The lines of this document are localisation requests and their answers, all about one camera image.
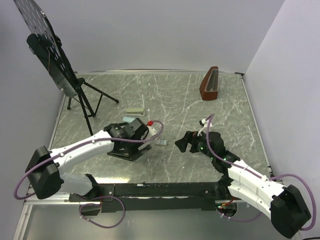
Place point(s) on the beige stapler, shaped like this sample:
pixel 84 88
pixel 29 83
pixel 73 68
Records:
pixel 135 111

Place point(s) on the brown wooden metronome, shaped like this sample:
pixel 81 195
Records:
pixel 209 86

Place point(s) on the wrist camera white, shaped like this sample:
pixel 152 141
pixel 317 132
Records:
pixel 204 124
pixel 151 129

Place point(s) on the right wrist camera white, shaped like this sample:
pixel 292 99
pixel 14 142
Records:
pixel 204 124

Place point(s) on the black perforated panel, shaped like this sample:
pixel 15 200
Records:
pixel 46 46

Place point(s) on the aluminium rail frame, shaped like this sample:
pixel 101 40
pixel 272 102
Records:
pixel 145 191

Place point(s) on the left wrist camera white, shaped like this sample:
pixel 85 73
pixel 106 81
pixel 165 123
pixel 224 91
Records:
pixel 151 129

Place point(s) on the grey staple strips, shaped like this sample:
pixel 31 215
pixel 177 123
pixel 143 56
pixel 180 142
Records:
pixel 161 142

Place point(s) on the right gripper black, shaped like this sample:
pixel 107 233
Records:
pixel 191 137

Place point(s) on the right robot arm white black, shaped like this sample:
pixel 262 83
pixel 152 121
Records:
pixel 283 205

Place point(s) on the blue stapler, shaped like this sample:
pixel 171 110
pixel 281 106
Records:
pixel 128 119

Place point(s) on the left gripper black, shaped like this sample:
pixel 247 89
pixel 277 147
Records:
pixel 141 137

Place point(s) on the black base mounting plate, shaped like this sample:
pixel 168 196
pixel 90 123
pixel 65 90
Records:
pixel 110 204

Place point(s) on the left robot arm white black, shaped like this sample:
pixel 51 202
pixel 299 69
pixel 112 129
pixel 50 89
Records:
pixel 120 140

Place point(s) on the black tripod stand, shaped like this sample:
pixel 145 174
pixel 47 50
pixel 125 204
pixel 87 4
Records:
pixel 86 107

